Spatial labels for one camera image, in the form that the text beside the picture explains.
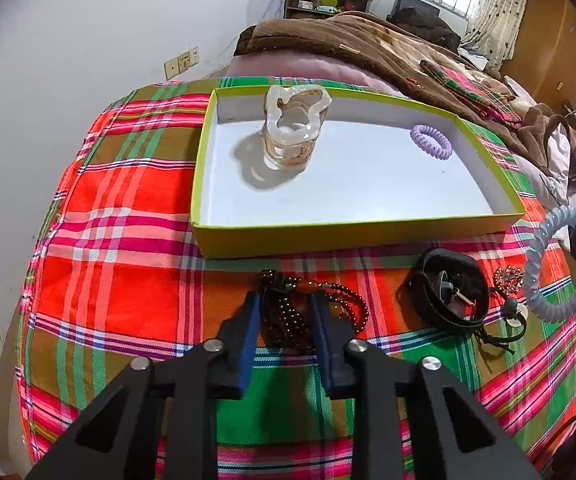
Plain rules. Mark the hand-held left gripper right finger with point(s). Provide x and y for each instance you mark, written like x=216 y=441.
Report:
x=320 y=335

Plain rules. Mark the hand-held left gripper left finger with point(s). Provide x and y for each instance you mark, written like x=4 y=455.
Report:
x=252 y=335

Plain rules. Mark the gold ornate hair clip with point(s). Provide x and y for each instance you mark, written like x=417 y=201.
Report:
x=507 y=279

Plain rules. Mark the black leather band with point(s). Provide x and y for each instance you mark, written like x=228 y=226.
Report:
x=432 y=260

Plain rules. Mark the yellow-green cardboard box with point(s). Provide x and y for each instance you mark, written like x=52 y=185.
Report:
x=367 y=185

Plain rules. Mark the plaid bed sheet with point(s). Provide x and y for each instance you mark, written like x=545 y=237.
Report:
x=118 y=260

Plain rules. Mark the folded plaid cloth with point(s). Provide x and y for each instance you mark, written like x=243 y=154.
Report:
x=467 y=90

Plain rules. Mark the wooden wardrobe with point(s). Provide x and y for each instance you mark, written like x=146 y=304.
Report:
x=552 y=45

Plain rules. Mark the patterned curtain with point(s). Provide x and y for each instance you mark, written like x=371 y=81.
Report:
x=497 y=10

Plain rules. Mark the black jacket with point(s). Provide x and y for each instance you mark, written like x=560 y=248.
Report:
x=427 y=25

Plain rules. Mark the brown fleece blanket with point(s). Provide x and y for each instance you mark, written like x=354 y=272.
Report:
x=367 y=45

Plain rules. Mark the black monitor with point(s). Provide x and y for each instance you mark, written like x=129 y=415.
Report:
x=410 y=2

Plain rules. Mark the wooden shelf unit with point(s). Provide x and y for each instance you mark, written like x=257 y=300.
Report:
x=308 y=5

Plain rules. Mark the wall socket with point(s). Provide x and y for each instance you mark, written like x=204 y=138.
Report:
x=183 y=62

